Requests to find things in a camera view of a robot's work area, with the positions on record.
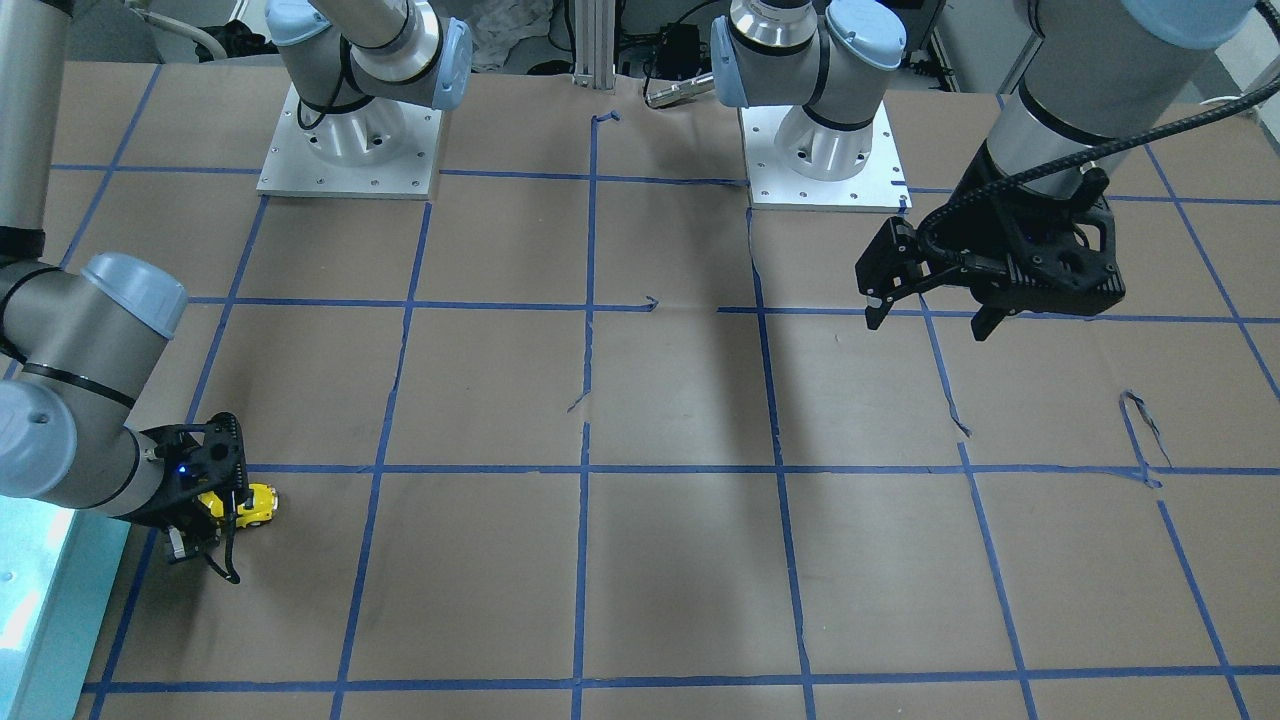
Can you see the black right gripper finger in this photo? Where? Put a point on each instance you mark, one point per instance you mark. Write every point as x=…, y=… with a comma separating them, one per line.
x=220, y=461
x=195, y=541

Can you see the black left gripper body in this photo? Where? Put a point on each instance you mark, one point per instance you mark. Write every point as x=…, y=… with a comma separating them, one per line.
x=973, y=237

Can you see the aluminium frame post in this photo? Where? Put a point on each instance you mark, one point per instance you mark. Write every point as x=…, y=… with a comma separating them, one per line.
x=594, y=26

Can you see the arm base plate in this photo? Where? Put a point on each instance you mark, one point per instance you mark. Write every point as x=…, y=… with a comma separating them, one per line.
x=796, y=165
x=386, y=150

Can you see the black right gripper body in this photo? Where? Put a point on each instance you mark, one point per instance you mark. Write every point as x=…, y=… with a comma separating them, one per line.
x=166, y=497

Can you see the yellow toy beetle car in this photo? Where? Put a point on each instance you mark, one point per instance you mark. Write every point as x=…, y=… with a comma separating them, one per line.
x=257, y=509

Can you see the turquoise plastic bin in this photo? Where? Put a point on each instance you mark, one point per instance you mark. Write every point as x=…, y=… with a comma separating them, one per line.
x=58, y=567

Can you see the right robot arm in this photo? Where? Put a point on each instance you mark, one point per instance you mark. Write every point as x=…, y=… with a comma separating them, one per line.
x=87, y=342

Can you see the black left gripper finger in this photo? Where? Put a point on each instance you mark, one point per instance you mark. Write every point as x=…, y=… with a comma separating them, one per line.
x=995, y=305
x=891, y=268

